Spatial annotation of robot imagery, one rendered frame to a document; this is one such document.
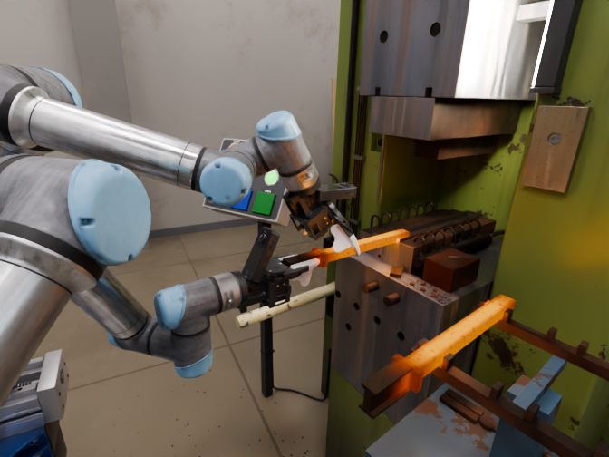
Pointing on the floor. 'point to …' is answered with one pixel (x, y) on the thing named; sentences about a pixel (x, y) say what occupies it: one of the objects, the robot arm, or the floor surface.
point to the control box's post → (265, 346)
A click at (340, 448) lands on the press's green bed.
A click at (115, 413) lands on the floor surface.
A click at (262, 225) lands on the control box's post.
